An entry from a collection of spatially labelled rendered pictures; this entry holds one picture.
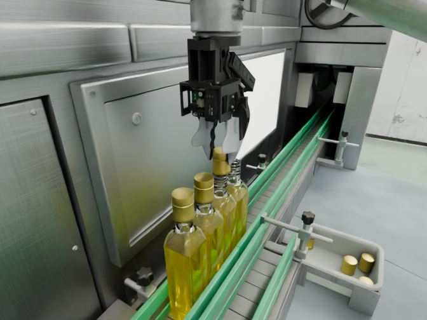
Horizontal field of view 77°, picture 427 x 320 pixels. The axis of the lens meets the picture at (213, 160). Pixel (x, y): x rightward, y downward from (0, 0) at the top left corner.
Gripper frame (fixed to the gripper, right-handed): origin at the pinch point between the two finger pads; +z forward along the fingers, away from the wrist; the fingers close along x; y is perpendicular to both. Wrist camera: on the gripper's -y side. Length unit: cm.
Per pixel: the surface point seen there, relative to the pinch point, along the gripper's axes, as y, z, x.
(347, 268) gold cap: -24, 38, 27
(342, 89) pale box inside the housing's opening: -107, 6, 10
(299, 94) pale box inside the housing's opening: -110, 11, -11
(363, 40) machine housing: -97, -16, 15
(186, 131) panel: -6.2, -0.3, -12.3
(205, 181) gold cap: 7.8, 1.6, 1.2
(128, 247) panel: 14.8, 16.5, -11.9
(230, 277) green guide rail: 7.6, 21.2, 6.3
